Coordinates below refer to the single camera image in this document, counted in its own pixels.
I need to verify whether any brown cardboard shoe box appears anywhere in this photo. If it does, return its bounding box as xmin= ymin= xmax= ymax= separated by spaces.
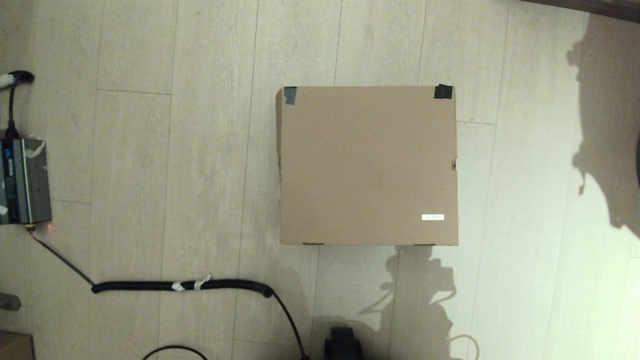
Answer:
xmin=275 ymin=85 xmax=459 ymax=247

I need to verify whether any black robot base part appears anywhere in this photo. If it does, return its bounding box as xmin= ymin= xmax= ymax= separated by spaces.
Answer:
xmin=324 ymin=327 xmax=363 ymax=360

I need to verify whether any small brown cardboard box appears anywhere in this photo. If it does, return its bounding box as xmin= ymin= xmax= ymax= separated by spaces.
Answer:
xmin=0 ymin=331 xmax=35 ymax=360

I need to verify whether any grey power supply unit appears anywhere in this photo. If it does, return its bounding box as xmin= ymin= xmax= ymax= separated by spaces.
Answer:
xmin=0 ymin=136 xmax=53 ymax=226

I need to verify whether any dark wooden furniture edge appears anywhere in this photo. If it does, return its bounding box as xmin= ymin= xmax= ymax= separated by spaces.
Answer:
xmin=520 ymin=0 xmax=640 ymax=24

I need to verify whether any black coiled cable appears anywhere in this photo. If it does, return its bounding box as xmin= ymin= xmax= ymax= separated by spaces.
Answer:
xmin=26 ymin=225 xmax=308 ymax=360

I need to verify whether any black cable loop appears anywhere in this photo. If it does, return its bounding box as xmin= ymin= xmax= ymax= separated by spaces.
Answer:
xmin=142 ymin=344 xmax=209 ymax=360

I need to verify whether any black plug cable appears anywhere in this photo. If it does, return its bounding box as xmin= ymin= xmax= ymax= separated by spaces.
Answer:
xmin=0 ymin=70 xmax=36 ymax=140

